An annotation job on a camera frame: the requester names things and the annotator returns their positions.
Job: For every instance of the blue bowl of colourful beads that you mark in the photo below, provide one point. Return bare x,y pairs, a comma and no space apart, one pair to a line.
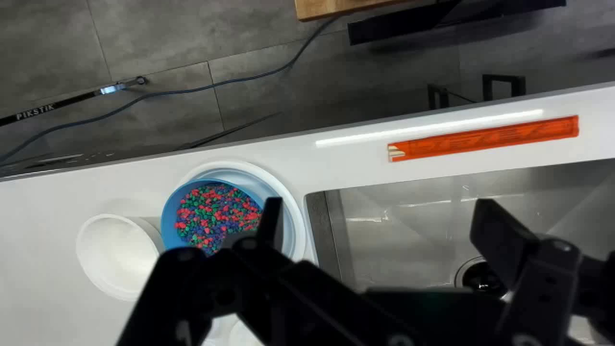
213,214

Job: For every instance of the wooden base board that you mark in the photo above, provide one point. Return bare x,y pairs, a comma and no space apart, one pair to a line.
333,6

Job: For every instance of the orange tape strip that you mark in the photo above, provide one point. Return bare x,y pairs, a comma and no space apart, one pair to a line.
486,137

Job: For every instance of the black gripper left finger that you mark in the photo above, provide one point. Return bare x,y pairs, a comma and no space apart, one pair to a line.
192,301

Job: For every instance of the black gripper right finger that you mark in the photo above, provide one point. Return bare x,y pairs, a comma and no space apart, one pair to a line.
544,289

